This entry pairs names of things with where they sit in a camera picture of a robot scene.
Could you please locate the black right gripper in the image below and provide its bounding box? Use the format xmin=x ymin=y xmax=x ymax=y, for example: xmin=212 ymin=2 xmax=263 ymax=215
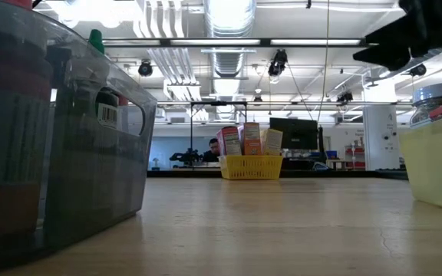
xmin=352 ymin=0 xmax=442 ymax=72

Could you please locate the glass jar with white lid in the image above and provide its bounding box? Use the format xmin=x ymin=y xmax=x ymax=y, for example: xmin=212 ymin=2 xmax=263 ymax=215
xmin=409 ymin=80 xmax=442 ymax=130

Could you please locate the yellow translucent plastic bin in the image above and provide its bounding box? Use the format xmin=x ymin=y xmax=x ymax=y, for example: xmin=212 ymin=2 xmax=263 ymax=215
xmin=399 ymin=110 xmax=442 ymax=215

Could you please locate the yellow carton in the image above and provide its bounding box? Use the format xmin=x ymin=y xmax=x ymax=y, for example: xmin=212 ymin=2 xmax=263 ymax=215
xmin=262 ymin=128 xmax=284 ymax=156

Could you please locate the black ceiling spotlight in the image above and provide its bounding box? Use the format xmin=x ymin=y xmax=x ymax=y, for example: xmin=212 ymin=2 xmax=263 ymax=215
xmin=137 ymin=60 xmax=154 ymax=77
xmin=335 ymin=90 xmax=355 ymax=104
xmin=267 ymin=48 xmax=289 ymax=77
xmin=407 ymin=63 xmax=428 ymax=77

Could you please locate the white round column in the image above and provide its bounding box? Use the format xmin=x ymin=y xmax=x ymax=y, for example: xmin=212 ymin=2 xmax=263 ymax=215
xmin=362 ymin=103 xmax=400 ymax=169

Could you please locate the red storage shelf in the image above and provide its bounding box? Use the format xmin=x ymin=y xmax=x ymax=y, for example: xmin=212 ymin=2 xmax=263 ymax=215
xmin=344 ymin=144 xmax=366 ymax=169

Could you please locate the black desk monitor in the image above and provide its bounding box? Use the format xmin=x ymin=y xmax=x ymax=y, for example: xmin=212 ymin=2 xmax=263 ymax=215
xmin=269 ymin=117 xmax=321 ymax=157

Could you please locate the black overhead light bar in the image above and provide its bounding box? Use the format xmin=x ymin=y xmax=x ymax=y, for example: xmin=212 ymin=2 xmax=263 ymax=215
xmin=101 ymin=37 xmax=368 ymax=48

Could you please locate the yellow mesh basket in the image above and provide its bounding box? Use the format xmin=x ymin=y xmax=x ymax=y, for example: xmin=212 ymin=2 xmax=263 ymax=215
xmin=219 ymin=154 xmax=285 ymax=181

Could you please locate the grey translucent plastic bin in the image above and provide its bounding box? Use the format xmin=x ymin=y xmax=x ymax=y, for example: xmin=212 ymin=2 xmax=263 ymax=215
xmin=0 ymin=0 xmax=158 ymax=266

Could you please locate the black aluminium table frame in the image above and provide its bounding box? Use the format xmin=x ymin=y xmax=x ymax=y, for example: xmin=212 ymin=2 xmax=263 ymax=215
xmin=147 ymin=169 xmax=412 ymax=179

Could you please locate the silver ceiling duct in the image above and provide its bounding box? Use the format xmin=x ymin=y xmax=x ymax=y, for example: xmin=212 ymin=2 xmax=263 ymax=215
xmin=203 ymin=0 xmax=259 ymax=78

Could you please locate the black gantry frame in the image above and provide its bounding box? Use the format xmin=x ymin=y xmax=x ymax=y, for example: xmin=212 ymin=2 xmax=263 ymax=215
xmin=189 ymin=100 xmax=249 ymax=162

